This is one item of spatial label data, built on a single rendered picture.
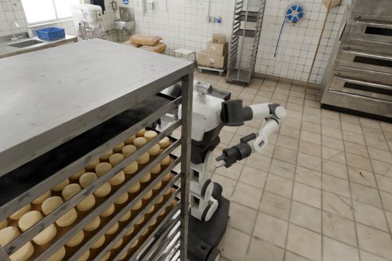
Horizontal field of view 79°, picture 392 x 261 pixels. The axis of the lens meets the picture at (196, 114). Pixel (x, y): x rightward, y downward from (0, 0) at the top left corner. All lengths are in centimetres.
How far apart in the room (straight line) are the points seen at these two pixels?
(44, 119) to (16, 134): 6
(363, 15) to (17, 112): 437
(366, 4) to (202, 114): 354
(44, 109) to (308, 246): 243
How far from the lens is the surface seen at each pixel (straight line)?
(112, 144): 66
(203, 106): 139
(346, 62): 462
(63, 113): 55
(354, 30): 451
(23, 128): 53
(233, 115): 136
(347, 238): 287
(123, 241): 102
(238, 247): 244
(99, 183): 69
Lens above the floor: 207
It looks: 31 degrees down
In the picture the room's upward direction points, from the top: 3 degrees clockwise
